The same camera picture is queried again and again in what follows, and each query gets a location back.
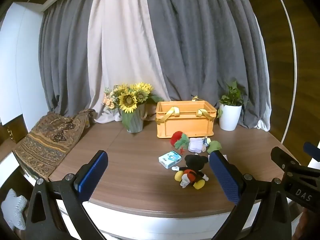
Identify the blue tissue packet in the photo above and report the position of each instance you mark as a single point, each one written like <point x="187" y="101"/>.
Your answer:
<point x="170" y="159"/>

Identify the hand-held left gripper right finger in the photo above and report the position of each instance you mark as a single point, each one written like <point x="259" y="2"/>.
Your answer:
<point x="225" y="175"/>

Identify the red strawberry plush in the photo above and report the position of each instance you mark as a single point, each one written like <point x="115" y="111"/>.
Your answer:
<point x="176" y="137"/>

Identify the sunflower bouquet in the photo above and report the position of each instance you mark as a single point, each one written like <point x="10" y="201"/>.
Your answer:
<point x="128" y="100"/>

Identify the white sheer curtain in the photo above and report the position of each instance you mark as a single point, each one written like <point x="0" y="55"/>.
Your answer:
<point x="265" y="122"/>

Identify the white curved tube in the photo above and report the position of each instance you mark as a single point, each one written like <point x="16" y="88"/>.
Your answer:
<point x="294" y="55"/>

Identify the grey curtain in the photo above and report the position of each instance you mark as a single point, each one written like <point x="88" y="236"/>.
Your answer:
<point x="67" y="55"/>
<point x="200" y="42"/>

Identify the striped star pillow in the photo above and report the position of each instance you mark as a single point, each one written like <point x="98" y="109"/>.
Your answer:
<point x="13" y="207"/>

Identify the black mouse plush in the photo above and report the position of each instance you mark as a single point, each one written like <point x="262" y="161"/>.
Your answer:
<point x="191" y="172"/>

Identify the lavender folded cloth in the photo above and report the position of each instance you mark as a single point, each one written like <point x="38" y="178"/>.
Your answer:
<point x="195" y="145"/>

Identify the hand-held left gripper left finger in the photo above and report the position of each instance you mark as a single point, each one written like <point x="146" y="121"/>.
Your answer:
<point x="92" y="172"/>

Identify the orange plastic crate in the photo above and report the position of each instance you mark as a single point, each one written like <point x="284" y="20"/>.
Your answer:
<point x="185" y="127"/>

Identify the green potted plant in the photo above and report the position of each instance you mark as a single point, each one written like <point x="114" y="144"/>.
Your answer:
<point x="231" y="96"/>

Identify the grey ribbed vase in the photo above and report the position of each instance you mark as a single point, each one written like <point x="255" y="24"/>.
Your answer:
<point x="136" y="123"/>

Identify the white wardrobe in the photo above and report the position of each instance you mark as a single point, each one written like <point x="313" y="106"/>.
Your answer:
<point x="17" y="67"/>

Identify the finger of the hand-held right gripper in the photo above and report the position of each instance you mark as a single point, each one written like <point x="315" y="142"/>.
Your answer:
<point x="313" y="150"/>
<point x="282" y="158"/>

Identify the small figure toy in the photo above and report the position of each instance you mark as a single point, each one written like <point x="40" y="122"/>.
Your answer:
<point x="206" y="142"/>

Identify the green plush toy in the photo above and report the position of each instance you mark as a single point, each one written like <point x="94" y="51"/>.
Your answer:
<point x="215" y="146"/>

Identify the light beige curtain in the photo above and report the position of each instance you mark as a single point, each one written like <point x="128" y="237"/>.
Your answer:
<point x="125" y="42"/>

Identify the brown patterned cloth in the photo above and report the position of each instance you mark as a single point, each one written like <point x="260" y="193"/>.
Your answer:
<point x="50" y="137"/>

